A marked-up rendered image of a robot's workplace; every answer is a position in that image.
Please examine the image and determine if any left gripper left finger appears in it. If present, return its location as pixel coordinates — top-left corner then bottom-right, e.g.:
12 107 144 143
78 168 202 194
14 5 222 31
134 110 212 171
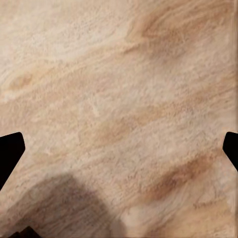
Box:
0 132 25 190

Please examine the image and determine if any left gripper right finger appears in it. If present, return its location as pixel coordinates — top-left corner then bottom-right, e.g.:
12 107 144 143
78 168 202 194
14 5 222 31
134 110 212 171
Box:
223 132 238 171

